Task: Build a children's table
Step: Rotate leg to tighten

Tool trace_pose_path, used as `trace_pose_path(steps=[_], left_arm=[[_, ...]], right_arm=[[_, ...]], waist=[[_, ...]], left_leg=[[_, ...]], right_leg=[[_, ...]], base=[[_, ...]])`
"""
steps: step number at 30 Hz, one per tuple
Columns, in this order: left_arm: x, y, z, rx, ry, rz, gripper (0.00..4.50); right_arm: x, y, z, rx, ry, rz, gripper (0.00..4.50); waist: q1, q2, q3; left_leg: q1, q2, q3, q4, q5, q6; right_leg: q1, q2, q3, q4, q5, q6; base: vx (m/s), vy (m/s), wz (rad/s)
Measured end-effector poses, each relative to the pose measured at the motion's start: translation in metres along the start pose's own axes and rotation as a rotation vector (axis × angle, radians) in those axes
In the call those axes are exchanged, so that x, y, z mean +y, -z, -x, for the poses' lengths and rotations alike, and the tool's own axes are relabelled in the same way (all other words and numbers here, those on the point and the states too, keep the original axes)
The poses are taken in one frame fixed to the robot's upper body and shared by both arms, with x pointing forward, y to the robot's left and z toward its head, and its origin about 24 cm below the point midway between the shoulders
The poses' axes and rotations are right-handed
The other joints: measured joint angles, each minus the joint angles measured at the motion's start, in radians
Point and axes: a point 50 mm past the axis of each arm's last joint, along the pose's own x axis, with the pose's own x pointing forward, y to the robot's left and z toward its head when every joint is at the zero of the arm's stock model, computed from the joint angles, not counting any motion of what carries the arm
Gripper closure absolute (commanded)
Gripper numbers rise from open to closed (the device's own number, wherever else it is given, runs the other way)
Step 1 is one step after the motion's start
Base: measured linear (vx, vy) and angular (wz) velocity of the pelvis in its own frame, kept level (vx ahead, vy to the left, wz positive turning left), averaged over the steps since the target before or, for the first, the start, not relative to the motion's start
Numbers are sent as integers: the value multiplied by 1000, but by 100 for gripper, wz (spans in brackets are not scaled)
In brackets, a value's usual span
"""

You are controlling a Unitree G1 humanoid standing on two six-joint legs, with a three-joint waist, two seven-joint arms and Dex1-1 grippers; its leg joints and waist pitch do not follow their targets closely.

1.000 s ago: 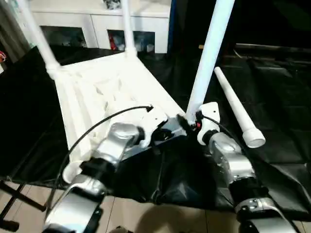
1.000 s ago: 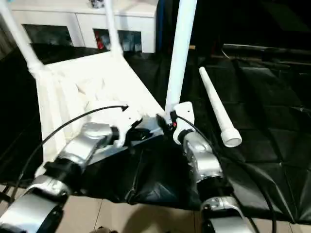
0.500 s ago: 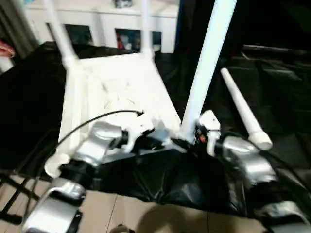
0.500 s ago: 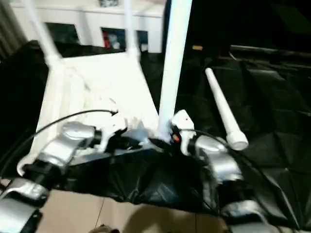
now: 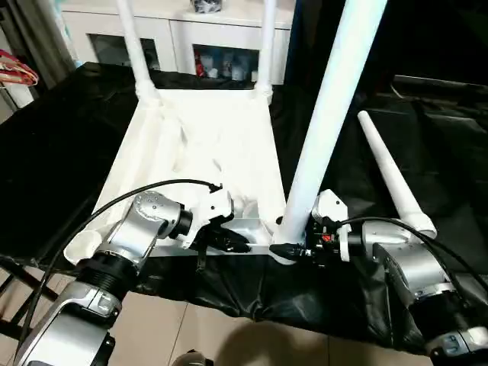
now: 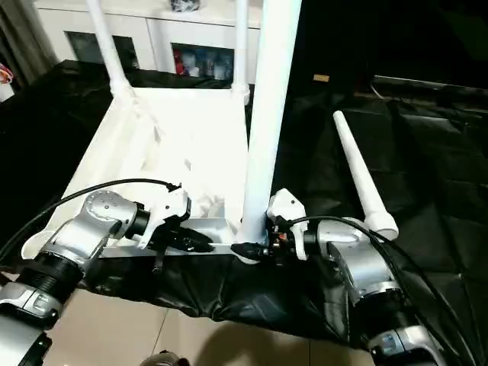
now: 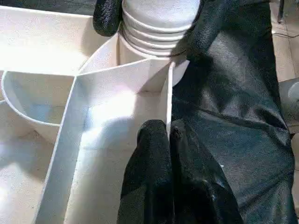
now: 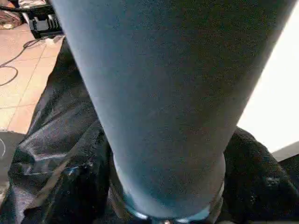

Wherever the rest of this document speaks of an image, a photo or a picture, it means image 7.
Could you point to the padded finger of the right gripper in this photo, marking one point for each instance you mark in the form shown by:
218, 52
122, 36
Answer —
201, 28
107, 16

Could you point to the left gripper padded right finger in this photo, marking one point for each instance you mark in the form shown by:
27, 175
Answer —
196, 184

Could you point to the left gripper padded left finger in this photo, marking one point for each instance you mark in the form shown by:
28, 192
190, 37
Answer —
149, 175

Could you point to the white plastic table leg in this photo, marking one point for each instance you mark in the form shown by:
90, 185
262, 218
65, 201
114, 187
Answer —
158, 14

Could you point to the white plastic table top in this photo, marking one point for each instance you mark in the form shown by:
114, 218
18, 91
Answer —
35, 46

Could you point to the black plastic mat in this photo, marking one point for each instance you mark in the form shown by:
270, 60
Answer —
245, 116

